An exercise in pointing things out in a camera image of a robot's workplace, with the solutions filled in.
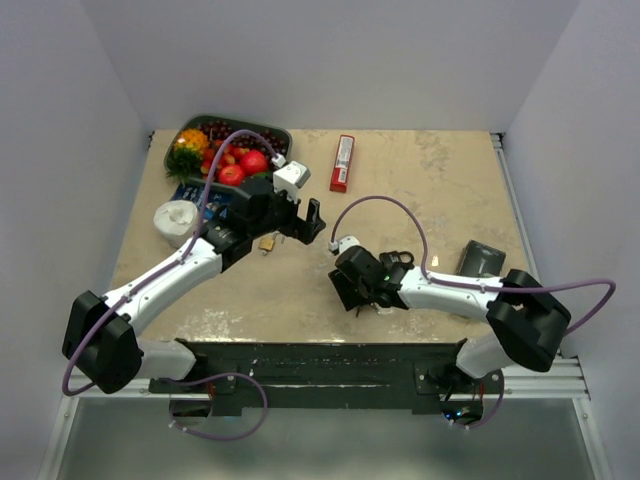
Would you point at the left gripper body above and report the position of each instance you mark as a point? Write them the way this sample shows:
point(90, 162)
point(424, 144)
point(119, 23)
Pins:
point(283, 217)

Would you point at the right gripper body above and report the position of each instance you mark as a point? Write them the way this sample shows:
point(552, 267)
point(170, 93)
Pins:
point(351, 294)

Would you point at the small brass padlock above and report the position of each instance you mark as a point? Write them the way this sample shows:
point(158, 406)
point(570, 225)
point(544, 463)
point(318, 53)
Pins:
point(267, 244)

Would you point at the black padlock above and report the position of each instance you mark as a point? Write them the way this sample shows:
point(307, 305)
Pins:
point(404, 259)

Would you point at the black key bunch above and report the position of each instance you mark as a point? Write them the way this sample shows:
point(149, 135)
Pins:
point(367, 308)

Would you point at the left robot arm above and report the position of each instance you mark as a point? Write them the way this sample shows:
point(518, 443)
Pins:
point(101, 339)

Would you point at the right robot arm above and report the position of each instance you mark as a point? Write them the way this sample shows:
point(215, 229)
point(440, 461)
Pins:
point(526, 328)

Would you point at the red apple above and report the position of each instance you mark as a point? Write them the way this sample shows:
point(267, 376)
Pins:
point(231, 175)
point(254, 162)

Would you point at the red toothpaste box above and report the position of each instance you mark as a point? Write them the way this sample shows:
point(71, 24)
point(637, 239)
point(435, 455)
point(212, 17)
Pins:
point(342, 163)

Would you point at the white tissue roll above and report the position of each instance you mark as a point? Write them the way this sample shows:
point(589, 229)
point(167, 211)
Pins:
point(176, 221)

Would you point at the orange pineapple toy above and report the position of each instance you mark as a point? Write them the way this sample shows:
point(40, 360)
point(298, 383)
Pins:
point(186, 154)

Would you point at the green black box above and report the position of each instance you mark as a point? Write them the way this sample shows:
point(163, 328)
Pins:
point(479, 260)

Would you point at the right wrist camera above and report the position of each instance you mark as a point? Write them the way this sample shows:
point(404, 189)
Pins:
point(341, 245)

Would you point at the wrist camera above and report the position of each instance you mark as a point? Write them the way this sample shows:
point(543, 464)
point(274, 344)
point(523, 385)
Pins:
point(341, 245)
point(289, 177)

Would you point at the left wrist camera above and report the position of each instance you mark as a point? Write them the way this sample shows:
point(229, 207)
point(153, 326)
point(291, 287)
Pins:
point(289, 177)

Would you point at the black base frame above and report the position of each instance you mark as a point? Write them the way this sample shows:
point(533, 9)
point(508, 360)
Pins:
point(415, 377)

